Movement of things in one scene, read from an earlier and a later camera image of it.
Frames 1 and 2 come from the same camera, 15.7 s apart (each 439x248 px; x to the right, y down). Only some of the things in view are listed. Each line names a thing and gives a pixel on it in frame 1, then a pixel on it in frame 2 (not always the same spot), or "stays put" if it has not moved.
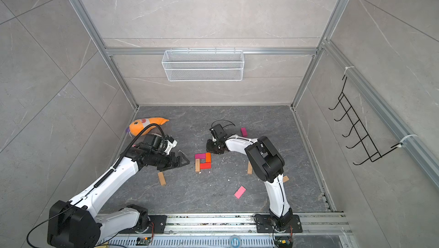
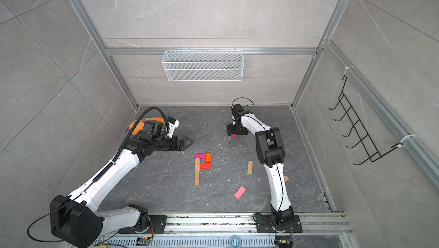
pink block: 240,192 stays put
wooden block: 162,180 → 196,178
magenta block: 200,156 stays put
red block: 205,166 stays put
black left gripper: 174,163 → 176,147
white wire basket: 179,66 stays put
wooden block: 197,164 stays put
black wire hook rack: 365,140 stays put
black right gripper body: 214,147 → 234,129
